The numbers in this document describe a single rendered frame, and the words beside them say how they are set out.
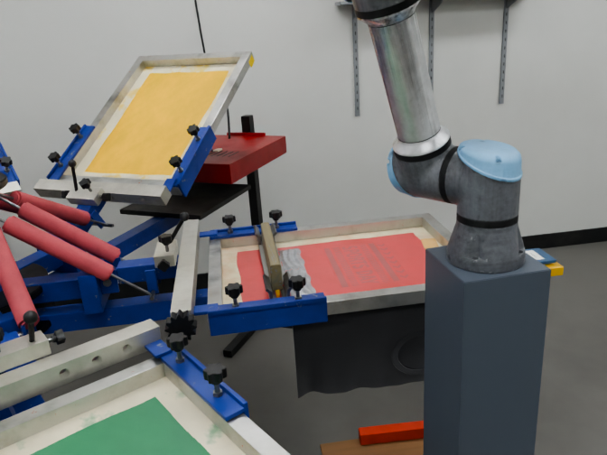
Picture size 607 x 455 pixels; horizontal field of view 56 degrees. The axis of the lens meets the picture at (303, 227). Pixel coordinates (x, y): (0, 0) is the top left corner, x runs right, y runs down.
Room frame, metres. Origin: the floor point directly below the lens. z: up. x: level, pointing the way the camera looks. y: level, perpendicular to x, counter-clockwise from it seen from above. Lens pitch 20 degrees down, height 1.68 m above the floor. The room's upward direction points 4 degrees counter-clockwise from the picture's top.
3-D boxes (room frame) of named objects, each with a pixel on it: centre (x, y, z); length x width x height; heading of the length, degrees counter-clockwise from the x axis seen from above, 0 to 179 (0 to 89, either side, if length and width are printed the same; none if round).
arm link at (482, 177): (1.07, -0.36, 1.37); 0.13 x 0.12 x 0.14; 43
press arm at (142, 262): (1.55, 0.46, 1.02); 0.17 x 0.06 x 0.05; 97
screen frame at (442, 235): (1.62, -0.10, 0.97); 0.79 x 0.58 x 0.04; 97
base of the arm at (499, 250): (1.06, -0.36, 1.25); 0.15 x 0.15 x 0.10
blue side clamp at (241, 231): (1.87, 0.17, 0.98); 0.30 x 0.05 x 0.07; 97
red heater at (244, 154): (2.80, 0.39, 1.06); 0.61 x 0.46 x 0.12; 157
